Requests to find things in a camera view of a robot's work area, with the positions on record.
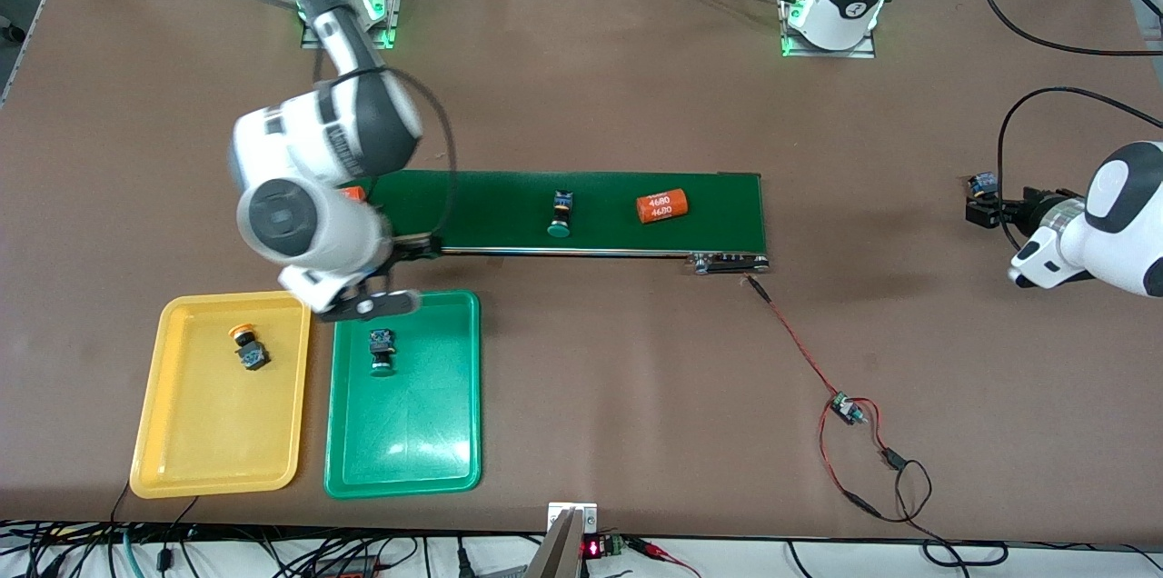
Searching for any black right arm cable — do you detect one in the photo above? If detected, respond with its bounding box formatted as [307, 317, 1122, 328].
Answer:
[313, 51, 457, 252]

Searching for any red clip test lead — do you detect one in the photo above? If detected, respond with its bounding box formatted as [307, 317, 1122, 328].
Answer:
[627, 537, 702, 578]

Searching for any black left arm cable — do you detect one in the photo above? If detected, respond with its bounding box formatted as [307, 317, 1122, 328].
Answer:
[979, 0, 1163, 252]

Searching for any yellow plastic tray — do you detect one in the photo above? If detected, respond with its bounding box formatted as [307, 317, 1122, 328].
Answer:
[129, 290, 313, 500]

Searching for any green plastic tray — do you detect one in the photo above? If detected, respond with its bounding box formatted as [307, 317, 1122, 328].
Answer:
[323, 289, 482, 500]

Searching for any silver metal camera bracket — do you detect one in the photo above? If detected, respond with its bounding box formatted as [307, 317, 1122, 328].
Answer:
[525, 502, 599, 578]

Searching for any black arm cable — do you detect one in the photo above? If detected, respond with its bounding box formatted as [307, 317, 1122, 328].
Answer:
[313, 51, 457, 252]
[979, 0, 1163, 252]

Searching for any green mushroom push button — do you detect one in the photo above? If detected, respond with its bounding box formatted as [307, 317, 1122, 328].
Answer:
[367, 328, 398, 378]
[547, 189, 577, 240]

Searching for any red black power cable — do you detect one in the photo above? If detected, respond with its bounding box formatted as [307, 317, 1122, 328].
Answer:
[747, 276, 1009, 568]

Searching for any green conveyor belt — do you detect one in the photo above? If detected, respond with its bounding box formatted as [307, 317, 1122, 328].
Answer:
[341, 167, 771, 275]

